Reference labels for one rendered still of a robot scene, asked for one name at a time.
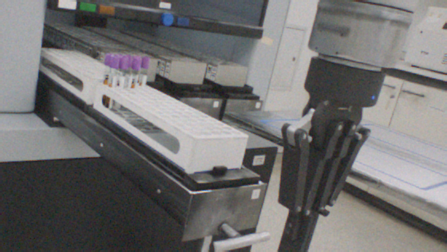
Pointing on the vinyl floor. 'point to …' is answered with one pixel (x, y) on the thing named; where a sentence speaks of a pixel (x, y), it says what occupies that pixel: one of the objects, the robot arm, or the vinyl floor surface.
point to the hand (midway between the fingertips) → (296, 236)
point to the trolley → (369, 161)
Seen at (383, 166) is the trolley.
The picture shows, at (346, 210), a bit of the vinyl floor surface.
